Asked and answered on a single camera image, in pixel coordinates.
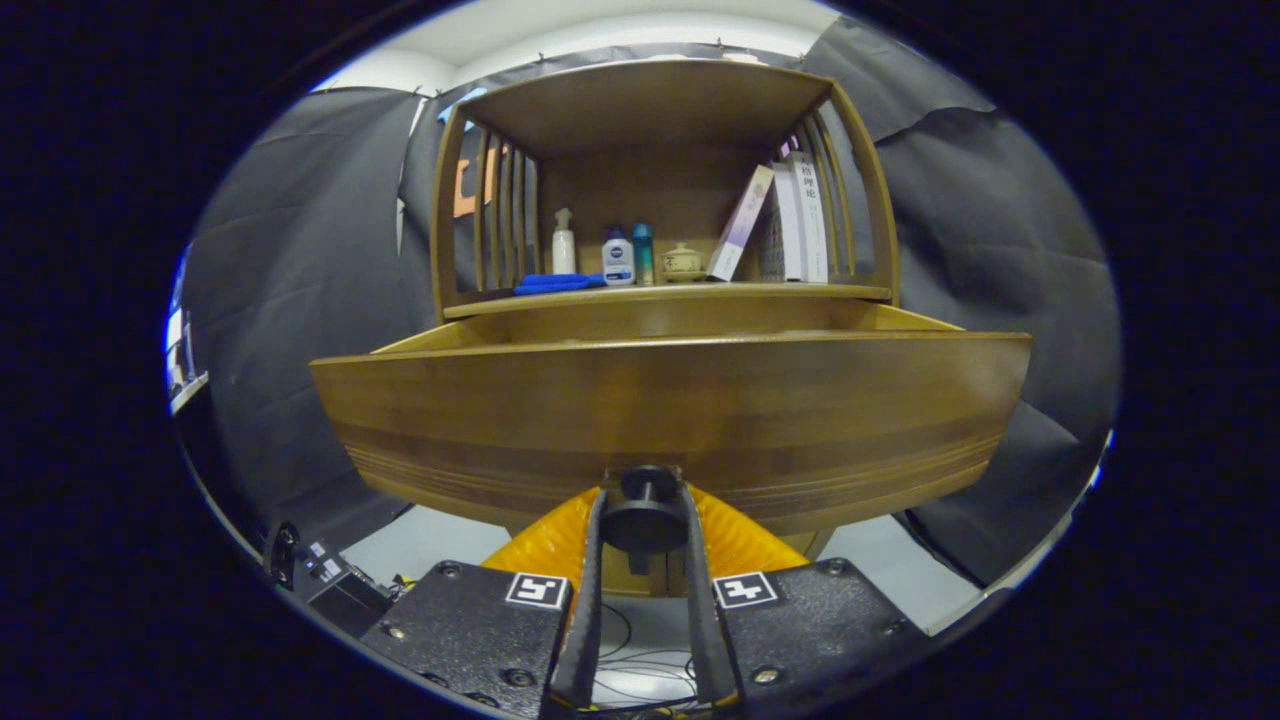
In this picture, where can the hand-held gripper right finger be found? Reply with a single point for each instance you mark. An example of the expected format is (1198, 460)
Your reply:
(800, 630)

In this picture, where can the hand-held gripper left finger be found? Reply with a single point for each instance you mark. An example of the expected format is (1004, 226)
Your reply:
(480, 630)

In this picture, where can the wooden countertop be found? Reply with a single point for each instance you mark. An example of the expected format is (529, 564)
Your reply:
(680, 292)

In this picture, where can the wooden cabinet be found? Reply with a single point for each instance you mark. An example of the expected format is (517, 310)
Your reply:
(650, 110)

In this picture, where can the black electronic device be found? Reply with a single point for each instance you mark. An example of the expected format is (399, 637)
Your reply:
(335, 585)

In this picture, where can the blue folded cloth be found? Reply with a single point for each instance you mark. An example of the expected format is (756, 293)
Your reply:
(555, 284)

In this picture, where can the beige saucer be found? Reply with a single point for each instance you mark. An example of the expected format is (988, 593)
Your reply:
(683, 277)

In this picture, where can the black backdrop cloth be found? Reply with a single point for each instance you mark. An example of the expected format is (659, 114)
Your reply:
(300, 300)

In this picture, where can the beige lidded tea cup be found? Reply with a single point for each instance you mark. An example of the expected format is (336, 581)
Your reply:
(682, 260)

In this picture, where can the white pump bottle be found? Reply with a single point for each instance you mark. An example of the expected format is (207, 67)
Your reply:
(564, 250)

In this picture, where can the white bottle with blue cap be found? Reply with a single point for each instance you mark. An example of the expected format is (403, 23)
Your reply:
(618, 260)

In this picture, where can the dark patterned cover book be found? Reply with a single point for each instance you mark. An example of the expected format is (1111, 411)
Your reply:
(780, 235)

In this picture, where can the teal bottle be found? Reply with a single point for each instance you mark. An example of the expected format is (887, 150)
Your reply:
(644, 255)

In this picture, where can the purple cover book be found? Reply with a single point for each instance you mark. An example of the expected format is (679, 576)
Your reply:
(738, 225)

